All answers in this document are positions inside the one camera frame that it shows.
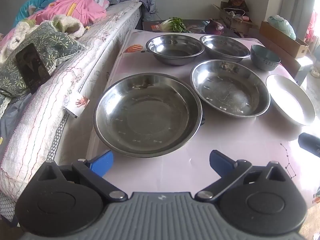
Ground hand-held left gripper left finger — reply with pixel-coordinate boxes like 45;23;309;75
37;150;128;203

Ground white ceramic plate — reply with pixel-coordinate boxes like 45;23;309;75
266;74;316;126

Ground long cardboard box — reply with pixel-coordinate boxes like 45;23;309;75
259;21;310;58

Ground black smartphone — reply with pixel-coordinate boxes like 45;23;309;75
15;43;51;93

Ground cream fluffy garment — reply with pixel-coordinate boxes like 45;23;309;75
0;14;85;63

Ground pink balloon-print tablecloth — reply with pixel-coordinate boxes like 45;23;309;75
87;29;320;210

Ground grey lilac clothes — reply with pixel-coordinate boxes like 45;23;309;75
110;0;158;20

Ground pink hanging garment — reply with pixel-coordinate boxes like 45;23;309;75
307;10;320;43

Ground red cabbage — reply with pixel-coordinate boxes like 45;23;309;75
204;19;225;35

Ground white printed card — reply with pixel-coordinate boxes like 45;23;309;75
64;92;90;118

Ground pale green plastic bag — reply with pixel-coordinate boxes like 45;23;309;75
267;15;297;40

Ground large dark carton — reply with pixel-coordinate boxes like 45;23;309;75
246;27;314;85

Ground small open cardboard box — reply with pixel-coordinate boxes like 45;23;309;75
212;1;258;34

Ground white quilted mattress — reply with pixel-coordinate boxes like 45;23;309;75
0;0;143;203

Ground grey leaf-print pillow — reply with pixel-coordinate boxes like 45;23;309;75
0;21;87;97

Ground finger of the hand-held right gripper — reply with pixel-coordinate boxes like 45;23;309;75
299;132;320;158

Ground green leafy lettuce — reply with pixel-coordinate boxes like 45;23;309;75
160;17;192;33

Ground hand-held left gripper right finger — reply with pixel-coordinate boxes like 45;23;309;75
195;150;287;203

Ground teal ceramic bowl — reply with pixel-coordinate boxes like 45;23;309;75
250;44;281;71

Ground stainless steel bowl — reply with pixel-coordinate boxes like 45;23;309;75
146;33;205;66
199;34;251;63

